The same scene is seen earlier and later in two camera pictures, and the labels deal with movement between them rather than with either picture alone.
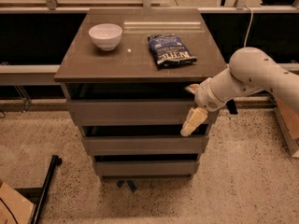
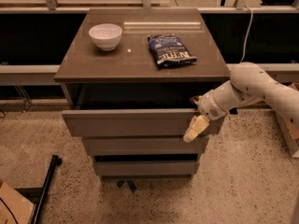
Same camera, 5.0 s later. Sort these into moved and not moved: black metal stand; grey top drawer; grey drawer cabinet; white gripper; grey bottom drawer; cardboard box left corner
Moved: grey top drawer; white gripper
Not moved: grey drawer cabinet; grey bottom drawer; black metal stand; cardboard box left corner
